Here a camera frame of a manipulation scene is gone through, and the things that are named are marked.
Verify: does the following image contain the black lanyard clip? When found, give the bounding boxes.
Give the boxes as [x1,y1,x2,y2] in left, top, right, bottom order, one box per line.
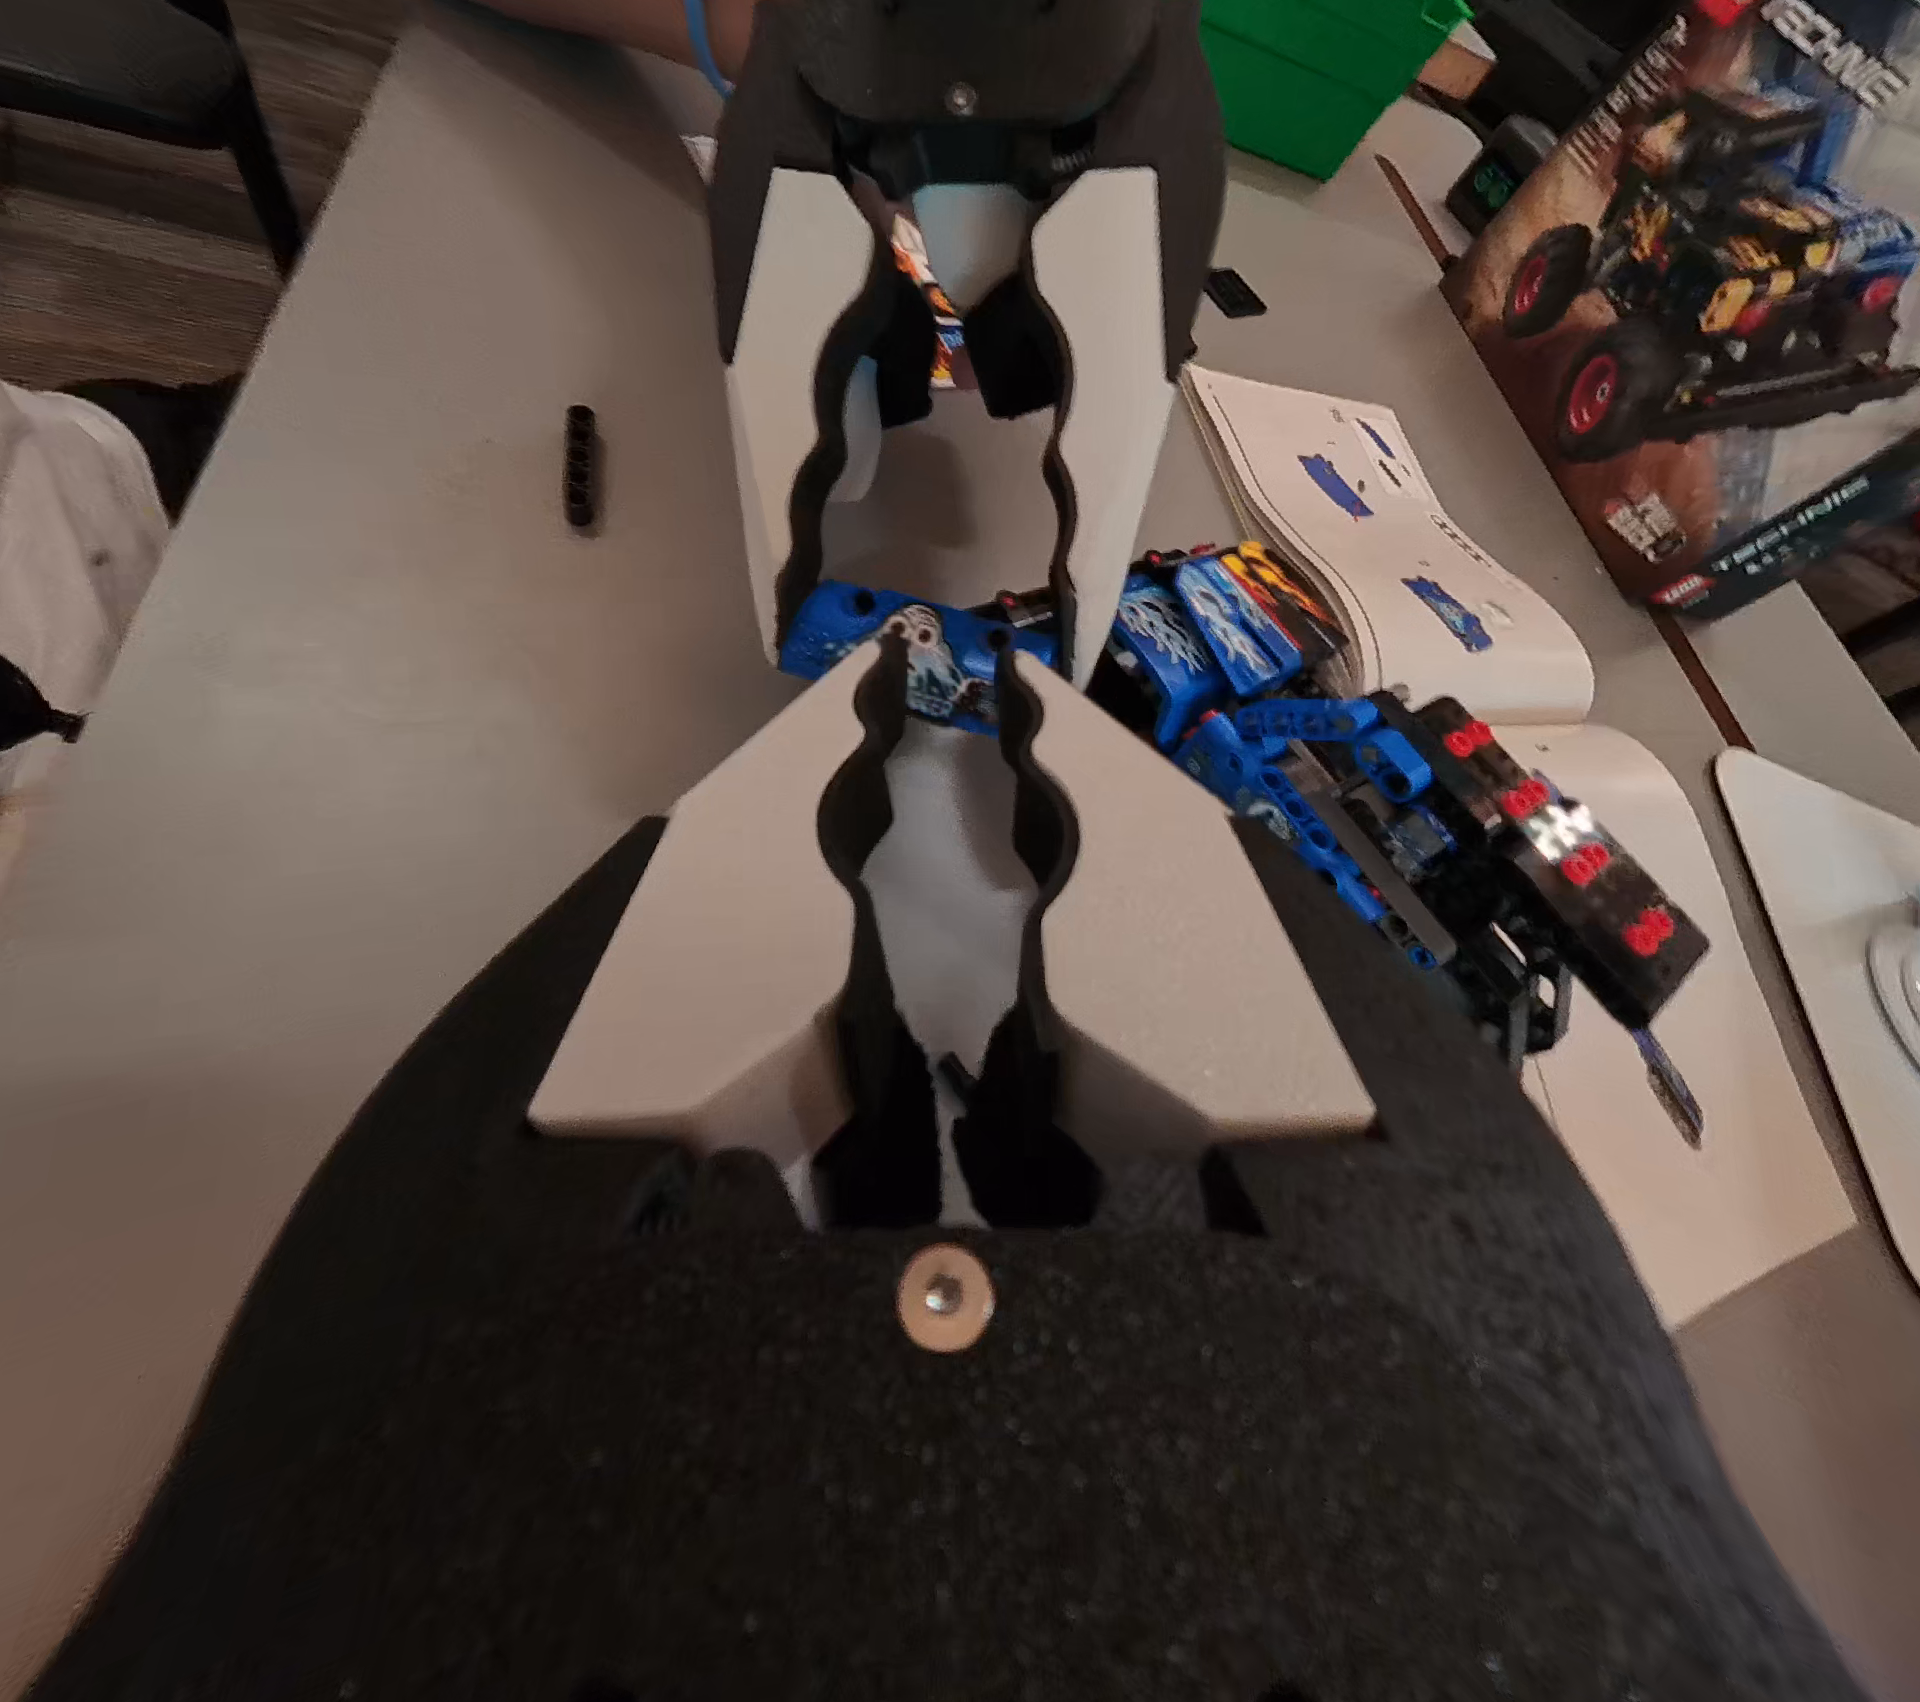
[0,656,88,754]

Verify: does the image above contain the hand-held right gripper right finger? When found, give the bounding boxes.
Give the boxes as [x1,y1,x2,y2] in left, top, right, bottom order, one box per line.
[972,646,1383,1182]

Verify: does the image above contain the black chair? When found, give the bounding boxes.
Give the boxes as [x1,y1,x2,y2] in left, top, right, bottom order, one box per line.
[0,0,310,280]

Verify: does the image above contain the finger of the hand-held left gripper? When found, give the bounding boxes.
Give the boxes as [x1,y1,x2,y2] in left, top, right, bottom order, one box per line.
[723,165,903,673]
[1027,165,1191,689]

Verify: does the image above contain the small black digital timer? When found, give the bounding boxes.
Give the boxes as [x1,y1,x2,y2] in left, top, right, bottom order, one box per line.
[1445,114,1566,238]

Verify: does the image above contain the green plastic bin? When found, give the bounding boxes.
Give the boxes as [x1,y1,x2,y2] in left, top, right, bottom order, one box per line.
[1162,0,1477,187]

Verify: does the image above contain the lego instruction booklet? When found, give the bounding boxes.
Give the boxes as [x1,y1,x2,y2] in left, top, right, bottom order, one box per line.
[1176,364,1599,729]

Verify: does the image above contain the blue lego truck model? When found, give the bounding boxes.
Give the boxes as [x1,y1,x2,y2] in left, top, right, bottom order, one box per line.
[1087,539,1712,1063]

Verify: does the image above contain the white rounded object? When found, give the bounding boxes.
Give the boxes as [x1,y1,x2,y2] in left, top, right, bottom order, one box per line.
[1865,888,1920,1078]

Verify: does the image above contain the blue printed lego panel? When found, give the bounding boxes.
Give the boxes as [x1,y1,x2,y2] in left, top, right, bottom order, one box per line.
[777,581,1080,738]

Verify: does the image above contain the small blue sticker piece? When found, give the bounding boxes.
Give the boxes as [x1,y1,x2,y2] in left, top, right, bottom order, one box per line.
[1639,1024,1708,1153]

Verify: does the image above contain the orange printed lego piece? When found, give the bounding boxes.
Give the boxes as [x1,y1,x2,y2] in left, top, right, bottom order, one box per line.
[888,215,971,393]

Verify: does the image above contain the person's white shirt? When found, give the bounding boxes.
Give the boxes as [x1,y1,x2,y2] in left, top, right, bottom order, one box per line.
[0,378,170,760]

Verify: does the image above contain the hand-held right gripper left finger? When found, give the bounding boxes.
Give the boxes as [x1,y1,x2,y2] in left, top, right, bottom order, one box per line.
[525,649,937,1160]

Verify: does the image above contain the white rounded mat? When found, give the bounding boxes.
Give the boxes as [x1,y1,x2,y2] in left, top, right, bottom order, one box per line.
[1715,747,1920,1292]

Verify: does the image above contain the lego set box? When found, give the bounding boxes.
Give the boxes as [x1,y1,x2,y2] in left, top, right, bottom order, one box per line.
[1441,0,1920,619]

